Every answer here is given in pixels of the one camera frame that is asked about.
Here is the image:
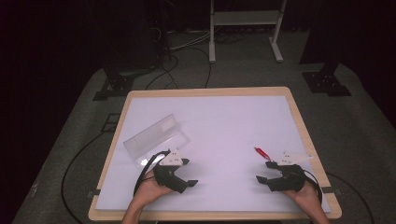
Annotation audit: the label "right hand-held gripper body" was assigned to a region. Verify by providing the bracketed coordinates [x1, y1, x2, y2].
[268, 151, 313, 192]

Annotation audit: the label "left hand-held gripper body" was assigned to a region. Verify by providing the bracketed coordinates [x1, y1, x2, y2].
[152, 148, 188, 194]

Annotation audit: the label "red pen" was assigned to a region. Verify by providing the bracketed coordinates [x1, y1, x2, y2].
[254, 147, 276, 163]

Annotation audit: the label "clear plastic pencil case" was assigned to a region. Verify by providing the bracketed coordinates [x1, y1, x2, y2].
[122, 113, 191, 171]

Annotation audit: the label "person's right hand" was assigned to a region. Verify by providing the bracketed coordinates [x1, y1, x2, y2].
[283, 181, 323, 208]

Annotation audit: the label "person's left hand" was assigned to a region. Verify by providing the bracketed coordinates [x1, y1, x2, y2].
[134, 170, 174, 204]

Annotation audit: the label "white table sheet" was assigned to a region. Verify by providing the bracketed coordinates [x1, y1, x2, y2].
[94, 95, 332, 214]

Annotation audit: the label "black tape floor square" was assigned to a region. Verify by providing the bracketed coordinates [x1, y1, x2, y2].
[101, 113, 121, 133]

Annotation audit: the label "light wooden table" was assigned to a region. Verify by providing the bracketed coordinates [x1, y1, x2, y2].
[88, 86, 343, 222]

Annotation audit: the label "black stand base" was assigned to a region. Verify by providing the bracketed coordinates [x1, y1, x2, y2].
[302, 62, 353, 97]
[92, 72, 135, 102]

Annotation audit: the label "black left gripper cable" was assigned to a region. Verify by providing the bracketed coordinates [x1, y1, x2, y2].
[133, 149, 171, 197]

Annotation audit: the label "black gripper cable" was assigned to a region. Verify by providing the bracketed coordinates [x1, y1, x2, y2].
[302, 169, 323, 203]
[133, 149, 171, 197]

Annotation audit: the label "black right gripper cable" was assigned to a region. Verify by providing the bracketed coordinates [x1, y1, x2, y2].
[302, 169, 323, 203]

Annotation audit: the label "black floor cable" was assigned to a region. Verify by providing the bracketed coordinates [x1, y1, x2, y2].
[144, 54, 180, 91]
[186, 46, 213, 89]
[326, 172, 376, 224]
[61, 132, 107, 224]

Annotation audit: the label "white floor cables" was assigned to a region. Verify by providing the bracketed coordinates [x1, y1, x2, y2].
[169, 30, 213, 52]

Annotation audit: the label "white metal stand frame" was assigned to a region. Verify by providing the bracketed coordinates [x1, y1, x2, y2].
[208, 0, 288, 64]

